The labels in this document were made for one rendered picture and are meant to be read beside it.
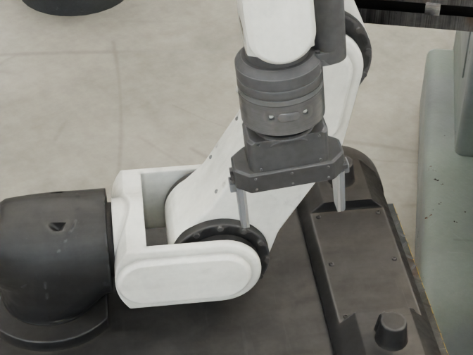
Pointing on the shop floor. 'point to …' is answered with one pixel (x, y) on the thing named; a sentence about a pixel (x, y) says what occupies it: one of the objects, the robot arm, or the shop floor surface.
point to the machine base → (444, 208)
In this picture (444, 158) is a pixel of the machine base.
